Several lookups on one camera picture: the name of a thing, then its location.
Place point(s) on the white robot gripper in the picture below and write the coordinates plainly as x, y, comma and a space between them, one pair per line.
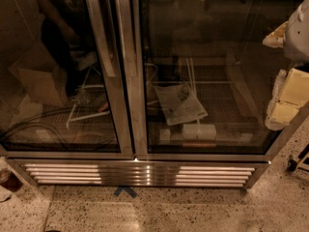
298, 34

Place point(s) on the black caster wheel cart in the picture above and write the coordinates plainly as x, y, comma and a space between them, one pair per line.
303, 159

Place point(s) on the paper manual inside fridge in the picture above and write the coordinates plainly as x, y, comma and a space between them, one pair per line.
179, 104

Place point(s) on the small white block inside fridge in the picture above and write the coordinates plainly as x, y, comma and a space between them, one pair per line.
164, 134

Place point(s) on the stainless glass door refrigerator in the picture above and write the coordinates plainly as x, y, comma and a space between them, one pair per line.
65, 122

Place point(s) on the blue tape floor marker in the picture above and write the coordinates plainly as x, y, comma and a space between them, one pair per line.
126, 189

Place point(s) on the brown object at left edge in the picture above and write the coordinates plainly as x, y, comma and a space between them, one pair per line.
9, 181

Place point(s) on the left fridge door handle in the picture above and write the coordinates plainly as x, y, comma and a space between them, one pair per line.
100, 36

